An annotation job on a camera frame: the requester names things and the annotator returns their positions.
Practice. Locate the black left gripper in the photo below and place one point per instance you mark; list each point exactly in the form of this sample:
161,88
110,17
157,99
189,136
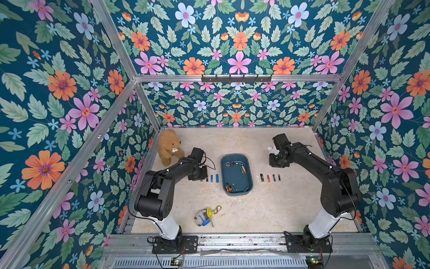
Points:
204,176

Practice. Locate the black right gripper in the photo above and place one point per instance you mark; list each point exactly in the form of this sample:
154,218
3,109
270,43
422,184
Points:
278,161

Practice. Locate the teal plastic storage box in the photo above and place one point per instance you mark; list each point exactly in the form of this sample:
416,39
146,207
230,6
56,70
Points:
236,175

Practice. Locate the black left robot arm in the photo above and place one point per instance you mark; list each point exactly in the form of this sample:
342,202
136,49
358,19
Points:
155,197

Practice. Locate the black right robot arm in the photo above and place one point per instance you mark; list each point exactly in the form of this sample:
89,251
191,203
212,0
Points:
340,194

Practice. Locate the white plush toy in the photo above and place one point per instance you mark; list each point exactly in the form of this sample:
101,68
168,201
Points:
272,150

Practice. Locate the brown teddy bear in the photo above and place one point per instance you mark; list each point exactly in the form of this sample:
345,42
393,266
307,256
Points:
169,146

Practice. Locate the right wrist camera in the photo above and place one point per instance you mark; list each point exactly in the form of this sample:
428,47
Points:
281,141

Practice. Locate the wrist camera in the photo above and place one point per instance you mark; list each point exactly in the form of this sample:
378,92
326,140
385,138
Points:
281,141
197,154

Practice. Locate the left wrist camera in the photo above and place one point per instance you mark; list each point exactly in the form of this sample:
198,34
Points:
197,154

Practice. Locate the keychain toy with yellow cap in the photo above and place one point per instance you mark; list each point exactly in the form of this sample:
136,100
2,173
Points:
206,216

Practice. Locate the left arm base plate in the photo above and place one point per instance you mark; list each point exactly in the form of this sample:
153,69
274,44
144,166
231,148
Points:
182,245

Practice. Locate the black hook rail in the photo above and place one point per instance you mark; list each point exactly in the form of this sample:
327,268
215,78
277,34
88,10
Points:
250,79

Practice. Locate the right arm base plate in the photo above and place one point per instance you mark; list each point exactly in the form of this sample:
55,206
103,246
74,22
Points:
306,243

